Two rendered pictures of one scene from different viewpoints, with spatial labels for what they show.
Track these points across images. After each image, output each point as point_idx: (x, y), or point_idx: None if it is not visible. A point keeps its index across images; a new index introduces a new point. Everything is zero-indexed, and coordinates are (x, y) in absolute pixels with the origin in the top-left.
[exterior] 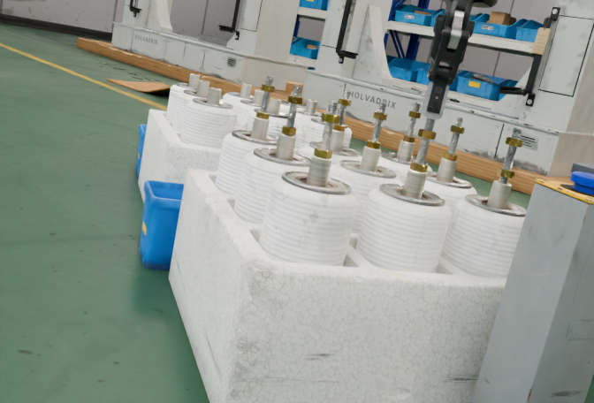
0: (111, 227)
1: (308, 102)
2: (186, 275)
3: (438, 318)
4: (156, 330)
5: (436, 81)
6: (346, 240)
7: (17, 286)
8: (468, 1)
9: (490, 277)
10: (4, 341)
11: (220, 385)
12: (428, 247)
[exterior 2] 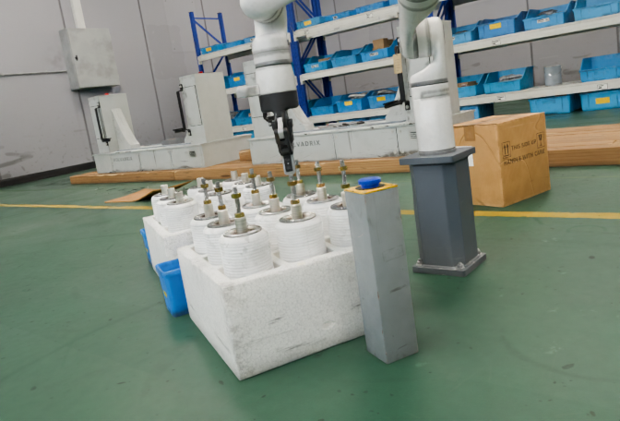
0: (145, 302)
1: (242, 175)
2: (197, 309)
3: (332, 277)
4: (191, 346)
5: (284, 155)
6: (268, 255)
7: (101, 354)
8: (281, 112)
9: None
10: (107, 382)
11: (231, 355)
12: (314, 242)
